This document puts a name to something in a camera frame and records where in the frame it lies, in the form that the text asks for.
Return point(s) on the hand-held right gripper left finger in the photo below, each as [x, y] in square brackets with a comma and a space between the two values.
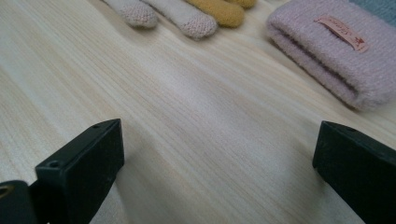
[84, 161]

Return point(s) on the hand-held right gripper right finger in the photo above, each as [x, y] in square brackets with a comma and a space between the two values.
[361, 168]

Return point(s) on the grey pink sock pair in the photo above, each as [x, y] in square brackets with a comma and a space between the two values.
[327, 56]

